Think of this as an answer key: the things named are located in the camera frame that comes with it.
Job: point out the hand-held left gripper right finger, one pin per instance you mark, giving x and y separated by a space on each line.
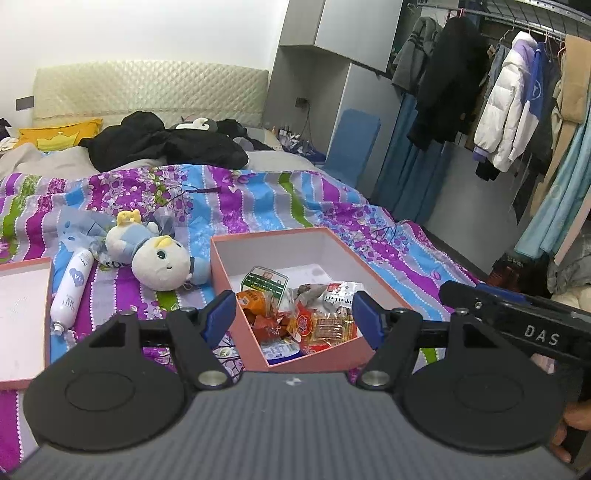
367 318

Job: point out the grey wardrobe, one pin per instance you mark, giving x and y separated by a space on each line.
332 23

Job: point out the cluttered bedside table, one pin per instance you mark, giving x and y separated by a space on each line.
298 143

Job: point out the blue curtain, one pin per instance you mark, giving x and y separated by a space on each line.
406 175

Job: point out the white spray bottle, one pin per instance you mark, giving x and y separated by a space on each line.
74 281

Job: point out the black wall plug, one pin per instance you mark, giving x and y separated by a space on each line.
302 102

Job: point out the pink box lid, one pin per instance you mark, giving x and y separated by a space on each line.
23 323

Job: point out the metal clothes rail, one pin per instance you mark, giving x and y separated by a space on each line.
531 17

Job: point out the beige hanging coat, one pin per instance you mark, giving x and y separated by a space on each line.
575 83

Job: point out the green snack packet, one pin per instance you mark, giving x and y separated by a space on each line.
265 282

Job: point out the grey bed sheet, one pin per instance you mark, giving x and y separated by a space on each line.
27 161

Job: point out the small black garment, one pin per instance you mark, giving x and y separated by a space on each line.
231 127

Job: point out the blue chair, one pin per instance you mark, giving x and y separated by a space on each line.
353 143

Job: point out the blue white snack packet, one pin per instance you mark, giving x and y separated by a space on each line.
279 351

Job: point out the cream quilted headboard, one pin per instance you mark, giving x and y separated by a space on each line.
138 87

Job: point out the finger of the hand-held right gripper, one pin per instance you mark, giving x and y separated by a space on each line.
471 300
508 295

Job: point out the dark bag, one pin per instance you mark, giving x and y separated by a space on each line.
505 270

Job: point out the floral striped blanket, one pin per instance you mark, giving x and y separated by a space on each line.
300 198

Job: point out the person's right hand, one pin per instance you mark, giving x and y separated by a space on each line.
577 415

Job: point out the light blue plastic bag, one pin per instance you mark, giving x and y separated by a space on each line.
78 230

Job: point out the white crumpled cloth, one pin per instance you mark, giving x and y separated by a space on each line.
7 144

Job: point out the clear crinkled snack packet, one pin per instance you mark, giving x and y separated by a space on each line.
307 293

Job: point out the white blue plush toy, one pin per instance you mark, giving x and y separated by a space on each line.
157 258

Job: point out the white bag with black print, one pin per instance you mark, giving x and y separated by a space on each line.
111 264

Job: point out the white puffer jacket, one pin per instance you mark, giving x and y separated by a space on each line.
503 115

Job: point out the grey wall plate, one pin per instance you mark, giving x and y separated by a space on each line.
25 102

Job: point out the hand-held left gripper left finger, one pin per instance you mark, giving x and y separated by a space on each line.
220 316

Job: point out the grey striped hanging garment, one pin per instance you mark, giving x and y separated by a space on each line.
415 55

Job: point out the black hanging coat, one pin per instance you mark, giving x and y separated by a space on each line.
452 78

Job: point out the orange snack packet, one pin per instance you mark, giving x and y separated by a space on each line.
253 301

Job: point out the light blue hanging garment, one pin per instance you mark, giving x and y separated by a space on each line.
554 207

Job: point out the pink cardboard box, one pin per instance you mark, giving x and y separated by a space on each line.
244 337

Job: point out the dark hanging garment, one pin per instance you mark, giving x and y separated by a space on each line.
540 147

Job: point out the yellow pillow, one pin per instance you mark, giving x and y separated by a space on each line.
51 136

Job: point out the large black garment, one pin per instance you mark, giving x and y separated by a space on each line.
184 147

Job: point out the grey padded garment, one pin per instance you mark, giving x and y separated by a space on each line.
570 272

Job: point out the white red snack packet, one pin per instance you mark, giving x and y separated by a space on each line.
339 295

